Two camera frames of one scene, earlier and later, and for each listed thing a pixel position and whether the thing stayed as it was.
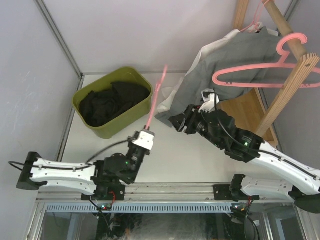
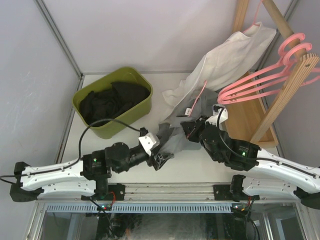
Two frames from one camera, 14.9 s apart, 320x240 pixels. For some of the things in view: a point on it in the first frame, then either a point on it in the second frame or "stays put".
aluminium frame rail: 156,192 stays put
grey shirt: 255,47 → 172,138
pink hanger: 285,63 → 281,49
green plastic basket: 114,102 stays put
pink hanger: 158,88 → 287,59
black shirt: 99,107 stays put
